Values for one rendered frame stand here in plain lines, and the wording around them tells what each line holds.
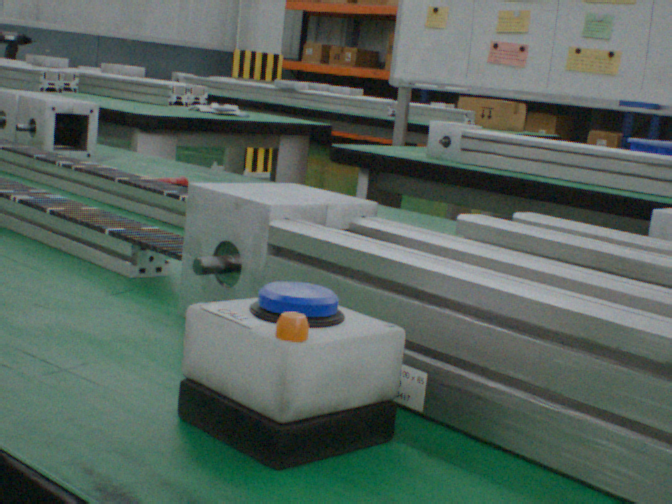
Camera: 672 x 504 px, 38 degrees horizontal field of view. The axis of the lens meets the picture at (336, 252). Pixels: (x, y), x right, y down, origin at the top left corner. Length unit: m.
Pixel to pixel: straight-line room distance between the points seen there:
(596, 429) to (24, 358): 0.32
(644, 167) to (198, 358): 1.86
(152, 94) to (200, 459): 3.45
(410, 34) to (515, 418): 3.78
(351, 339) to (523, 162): 1.96
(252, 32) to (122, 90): 5.09
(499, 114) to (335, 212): 4.54
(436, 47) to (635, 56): 0.87
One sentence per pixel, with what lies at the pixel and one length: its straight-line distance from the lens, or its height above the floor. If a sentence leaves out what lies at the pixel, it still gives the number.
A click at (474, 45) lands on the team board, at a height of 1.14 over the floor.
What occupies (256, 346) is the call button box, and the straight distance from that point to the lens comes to 0.46.
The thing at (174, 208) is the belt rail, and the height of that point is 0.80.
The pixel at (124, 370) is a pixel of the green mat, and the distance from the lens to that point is 0.58.
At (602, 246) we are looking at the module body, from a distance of 0.70.
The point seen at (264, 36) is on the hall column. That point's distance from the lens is 8.83.
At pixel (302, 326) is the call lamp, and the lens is 0.44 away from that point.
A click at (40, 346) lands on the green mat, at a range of 0.62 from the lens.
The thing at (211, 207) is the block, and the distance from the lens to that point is 0.67.
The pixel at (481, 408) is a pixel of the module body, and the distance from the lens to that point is 0.52.
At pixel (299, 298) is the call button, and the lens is 0.47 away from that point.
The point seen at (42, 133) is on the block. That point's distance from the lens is 1.60.
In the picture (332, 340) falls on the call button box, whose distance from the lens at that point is 0.46.
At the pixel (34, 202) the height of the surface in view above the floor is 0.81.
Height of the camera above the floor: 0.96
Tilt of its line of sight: 10 degrees down
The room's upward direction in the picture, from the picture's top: 6 degrees clockwise
